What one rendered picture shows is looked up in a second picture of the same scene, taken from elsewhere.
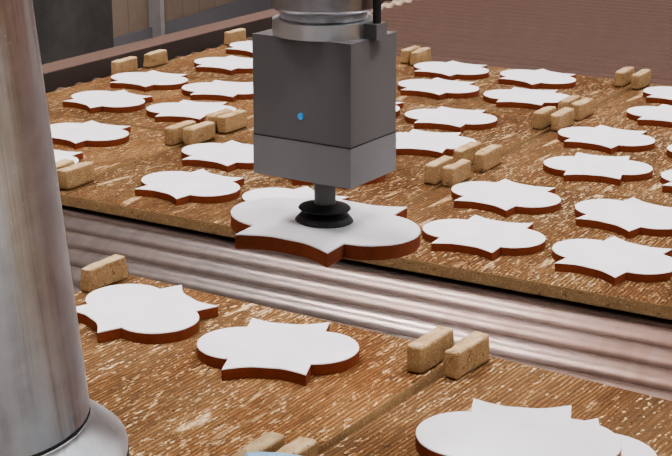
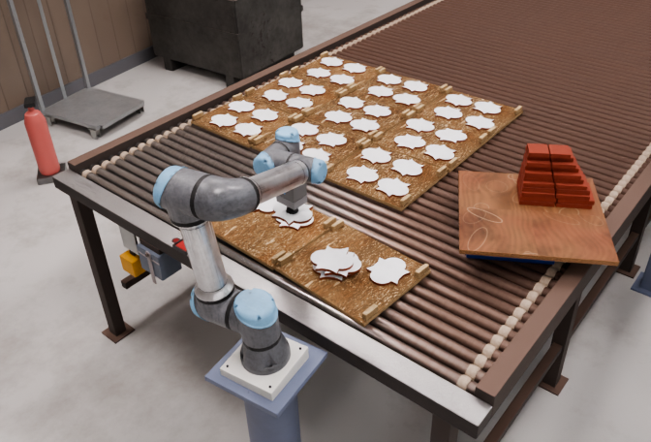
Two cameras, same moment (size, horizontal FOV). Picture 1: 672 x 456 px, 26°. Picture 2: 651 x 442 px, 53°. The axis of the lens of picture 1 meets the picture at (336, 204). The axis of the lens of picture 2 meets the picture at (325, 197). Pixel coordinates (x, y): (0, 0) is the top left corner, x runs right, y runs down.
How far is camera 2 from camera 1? 1.26 m
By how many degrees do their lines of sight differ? 20
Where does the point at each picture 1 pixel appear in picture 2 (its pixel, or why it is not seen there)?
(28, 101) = (212, 245)
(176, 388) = (268, 230)
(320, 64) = not seen: hidden behind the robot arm
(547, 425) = (339, 256)
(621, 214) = (404, 167)
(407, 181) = (352, 144)
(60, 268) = (219, 265)
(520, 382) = (348, 234)
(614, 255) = (392, 186)
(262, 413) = (286, 239)
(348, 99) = (293, 193)
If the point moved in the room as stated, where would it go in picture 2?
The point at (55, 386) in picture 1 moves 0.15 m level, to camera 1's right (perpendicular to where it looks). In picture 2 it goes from (219, 280) to (271, 285)
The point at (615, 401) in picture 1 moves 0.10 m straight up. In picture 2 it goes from (367, 241) to (367, 219)
